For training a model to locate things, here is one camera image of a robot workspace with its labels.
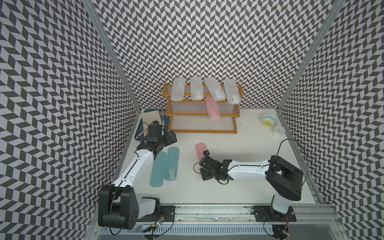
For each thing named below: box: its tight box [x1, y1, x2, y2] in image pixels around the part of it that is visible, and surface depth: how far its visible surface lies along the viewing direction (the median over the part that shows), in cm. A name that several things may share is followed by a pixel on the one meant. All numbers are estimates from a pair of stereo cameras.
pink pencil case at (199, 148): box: [195, 142, 208, 168], surface depth 99 cm
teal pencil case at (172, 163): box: [164, 146, 180, 182], surface depth 93 cm
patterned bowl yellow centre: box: [261, 113, 278, 127], surface depth 110 cm
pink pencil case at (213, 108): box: [205, 96, 221, 120], surface depth 96 cm
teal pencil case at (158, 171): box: [150, 151, 167, 188], surface depth 88 cm
